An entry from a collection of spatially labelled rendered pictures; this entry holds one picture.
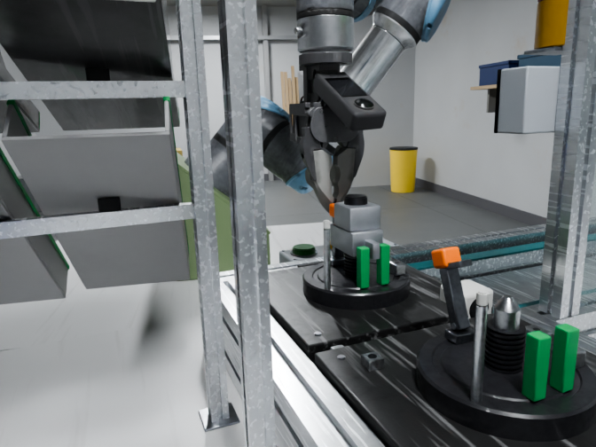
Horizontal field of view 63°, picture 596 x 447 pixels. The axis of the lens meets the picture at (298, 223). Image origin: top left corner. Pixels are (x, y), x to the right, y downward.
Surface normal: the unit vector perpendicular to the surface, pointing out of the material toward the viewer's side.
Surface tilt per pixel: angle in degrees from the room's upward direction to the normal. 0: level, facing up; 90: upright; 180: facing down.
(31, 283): 135
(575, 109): 90
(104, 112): 155
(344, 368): 0
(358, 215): 90
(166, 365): 0
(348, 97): 29
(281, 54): 90
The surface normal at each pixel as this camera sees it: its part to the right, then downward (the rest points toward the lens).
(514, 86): -0.93, 0.11
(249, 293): 0.37, 0.20
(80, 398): -0.03, -0.97
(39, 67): 0.11, 0.97
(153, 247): 0.17, 0.84
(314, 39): -0.45, 0.22
